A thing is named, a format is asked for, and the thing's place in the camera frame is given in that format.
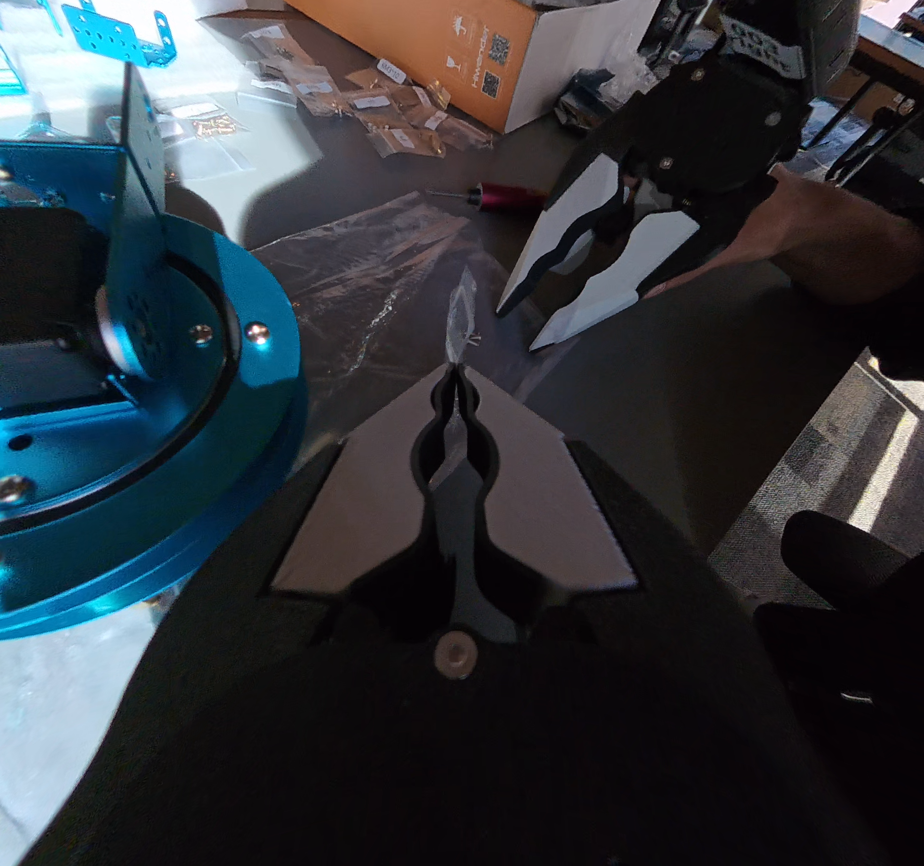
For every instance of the red screwdriver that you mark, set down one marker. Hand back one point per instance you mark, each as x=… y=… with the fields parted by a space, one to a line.
x=505 y=196

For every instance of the blue U-shaped metal bracket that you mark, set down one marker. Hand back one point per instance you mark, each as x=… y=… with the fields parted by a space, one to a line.
x=108 y=36

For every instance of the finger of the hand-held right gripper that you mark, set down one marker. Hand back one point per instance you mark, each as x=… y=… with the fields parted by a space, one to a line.
x=577 y=195
x=635 y=260

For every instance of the orange and white cardboard box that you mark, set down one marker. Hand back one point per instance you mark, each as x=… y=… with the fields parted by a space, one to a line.
x=404 y=21

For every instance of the small clear screw bag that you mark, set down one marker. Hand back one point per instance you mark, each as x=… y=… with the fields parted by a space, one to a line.
x=460 y=310

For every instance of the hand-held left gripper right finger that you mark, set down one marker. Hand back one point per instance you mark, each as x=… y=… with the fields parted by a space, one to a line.
x=556 y=512

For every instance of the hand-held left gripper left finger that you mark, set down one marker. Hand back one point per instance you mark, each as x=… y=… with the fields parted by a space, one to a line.
x=361 y=512

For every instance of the pile of small screw bags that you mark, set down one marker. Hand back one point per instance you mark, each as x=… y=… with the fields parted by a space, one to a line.
x=404 y=123

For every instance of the person's right hand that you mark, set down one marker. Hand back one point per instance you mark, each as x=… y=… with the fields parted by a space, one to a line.
x=808 y=245

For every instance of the shiny antistatic bag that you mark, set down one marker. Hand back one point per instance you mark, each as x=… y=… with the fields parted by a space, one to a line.
x=599 y=101

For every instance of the grey desk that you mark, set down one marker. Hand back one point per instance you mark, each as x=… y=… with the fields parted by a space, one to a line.
x=686 y=411

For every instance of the large clear plastic bag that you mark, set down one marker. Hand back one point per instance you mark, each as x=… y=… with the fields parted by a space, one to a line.
x=361 y=274

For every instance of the blue toy robot arm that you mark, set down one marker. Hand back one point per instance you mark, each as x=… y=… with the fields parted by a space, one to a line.
x=238 y=375

